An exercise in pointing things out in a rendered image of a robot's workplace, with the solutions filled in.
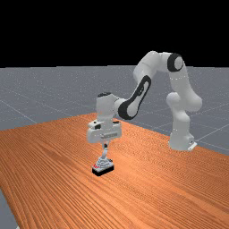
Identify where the grey toggle switch black base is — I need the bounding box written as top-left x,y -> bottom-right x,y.
91,144 -> 115,177

